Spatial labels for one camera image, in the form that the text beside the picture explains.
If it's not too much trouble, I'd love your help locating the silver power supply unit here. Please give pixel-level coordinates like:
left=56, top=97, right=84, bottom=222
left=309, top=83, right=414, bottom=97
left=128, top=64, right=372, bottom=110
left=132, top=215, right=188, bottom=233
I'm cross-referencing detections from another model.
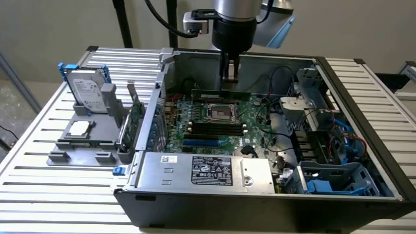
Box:
left=133, top=152, right=277, bottom=195

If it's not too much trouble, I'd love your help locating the hard disk in blue carrier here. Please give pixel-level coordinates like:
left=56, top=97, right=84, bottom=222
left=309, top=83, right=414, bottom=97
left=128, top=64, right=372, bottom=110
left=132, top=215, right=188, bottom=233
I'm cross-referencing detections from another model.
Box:
left=57, top=62, right=113, bottom=115

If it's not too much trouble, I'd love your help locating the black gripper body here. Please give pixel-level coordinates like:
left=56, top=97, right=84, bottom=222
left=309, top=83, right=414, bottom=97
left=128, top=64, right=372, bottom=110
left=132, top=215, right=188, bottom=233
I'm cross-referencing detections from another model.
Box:
left=210, top=19, right=254, bottom=54

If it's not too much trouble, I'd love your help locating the green RAM stick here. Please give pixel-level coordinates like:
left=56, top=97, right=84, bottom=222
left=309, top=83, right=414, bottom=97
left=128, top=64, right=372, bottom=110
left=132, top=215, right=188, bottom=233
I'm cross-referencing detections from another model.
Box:
left=190, top=88, right=252, bottom=103

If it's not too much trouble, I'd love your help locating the black pole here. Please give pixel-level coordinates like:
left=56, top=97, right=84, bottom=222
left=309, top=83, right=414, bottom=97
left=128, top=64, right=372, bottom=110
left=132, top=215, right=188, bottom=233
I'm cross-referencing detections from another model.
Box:
left=110, top=0, right=134, bottom=49
left=166, top=0, right=180, bottom=49

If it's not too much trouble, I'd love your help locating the black looped wire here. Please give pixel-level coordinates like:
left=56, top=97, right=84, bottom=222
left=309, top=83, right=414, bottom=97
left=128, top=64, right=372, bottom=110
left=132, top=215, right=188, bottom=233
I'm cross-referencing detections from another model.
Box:
left=268, top=65, right=296, bottom=99

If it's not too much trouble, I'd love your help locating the green graphics card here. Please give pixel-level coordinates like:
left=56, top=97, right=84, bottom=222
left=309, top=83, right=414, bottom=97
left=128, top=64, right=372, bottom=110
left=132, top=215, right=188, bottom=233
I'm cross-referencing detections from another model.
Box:
left=117, top=79, right=146, bottom=152

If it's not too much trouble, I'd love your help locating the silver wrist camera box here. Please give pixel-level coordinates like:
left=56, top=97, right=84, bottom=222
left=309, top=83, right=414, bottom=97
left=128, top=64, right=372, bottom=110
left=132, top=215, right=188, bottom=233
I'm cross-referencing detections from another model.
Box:
left=181, top=8, right=216, bottom=37

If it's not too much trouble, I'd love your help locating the green motherboard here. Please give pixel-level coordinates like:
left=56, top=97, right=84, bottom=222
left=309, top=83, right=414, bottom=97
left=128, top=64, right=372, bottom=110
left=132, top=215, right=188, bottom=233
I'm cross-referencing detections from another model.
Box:
left=161, top=94, right=294, bottom=173

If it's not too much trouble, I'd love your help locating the grey plastic disk bay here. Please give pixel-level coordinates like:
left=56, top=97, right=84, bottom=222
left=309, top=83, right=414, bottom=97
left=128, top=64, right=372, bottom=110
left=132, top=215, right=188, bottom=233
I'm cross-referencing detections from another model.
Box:
left=296, top=160, right=381, bottom=196

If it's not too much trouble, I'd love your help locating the silver CPU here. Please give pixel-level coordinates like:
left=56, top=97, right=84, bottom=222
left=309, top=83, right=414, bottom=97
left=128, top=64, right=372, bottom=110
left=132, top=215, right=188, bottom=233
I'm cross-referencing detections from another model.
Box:
left=69, top=120, right=92, bottom=135

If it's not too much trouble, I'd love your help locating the grey parts rack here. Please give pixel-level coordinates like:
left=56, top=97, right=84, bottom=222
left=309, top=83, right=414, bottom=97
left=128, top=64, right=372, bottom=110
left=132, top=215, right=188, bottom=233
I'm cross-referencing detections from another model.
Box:
left=46, top=83, right=138, bottom=168

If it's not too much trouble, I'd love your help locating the red wire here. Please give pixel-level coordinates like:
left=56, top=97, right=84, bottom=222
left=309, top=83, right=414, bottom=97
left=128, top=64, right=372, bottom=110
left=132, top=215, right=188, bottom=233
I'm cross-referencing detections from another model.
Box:
left=346, top=136, right=368, bottom=158

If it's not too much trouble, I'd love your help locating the blue expansion slot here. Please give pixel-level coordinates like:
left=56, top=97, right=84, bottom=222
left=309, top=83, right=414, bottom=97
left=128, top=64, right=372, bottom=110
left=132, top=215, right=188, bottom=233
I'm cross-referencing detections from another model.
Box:
left=181, top=139, right=220, bottom=148

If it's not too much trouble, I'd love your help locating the blue wire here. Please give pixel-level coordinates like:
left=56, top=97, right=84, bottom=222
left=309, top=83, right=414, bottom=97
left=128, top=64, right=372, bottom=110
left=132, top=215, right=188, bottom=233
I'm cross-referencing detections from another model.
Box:
left=329, top=116, right=354, bottom=138

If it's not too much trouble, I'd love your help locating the black open PC case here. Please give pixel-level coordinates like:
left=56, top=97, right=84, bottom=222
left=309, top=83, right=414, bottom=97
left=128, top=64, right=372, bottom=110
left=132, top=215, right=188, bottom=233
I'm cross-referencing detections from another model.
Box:
left=112, top=47, right=416, bottom=230

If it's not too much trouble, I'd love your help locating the black RAM slot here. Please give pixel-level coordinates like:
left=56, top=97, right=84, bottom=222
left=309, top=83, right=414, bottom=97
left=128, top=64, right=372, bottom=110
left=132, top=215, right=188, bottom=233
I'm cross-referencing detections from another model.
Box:
left=186, top=129, right=245, bottom=137
left=188, top=126, right=246, bottom=134
left=189, top=119, right=246, bottom=127
left=188, top=122, right=246, bottom=131

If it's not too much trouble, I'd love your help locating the CPU socket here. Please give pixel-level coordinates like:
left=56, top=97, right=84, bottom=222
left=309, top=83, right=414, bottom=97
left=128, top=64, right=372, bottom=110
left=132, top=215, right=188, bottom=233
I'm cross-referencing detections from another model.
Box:
left=202, top=103, right=241, bottom=123

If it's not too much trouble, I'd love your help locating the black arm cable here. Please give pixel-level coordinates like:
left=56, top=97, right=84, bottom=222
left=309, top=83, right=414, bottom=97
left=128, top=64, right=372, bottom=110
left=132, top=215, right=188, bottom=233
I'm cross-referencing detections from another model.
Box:
left=254, top=0, right=277, bottom=25

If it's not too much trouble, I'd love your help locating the black camera cable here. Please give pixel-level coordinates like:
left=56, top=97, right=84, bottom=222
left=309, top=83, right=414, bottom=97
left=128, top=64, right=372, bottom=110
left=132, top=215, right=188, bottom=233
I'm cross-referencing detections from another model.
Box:
left=144, top=0, right=200, bottom=39

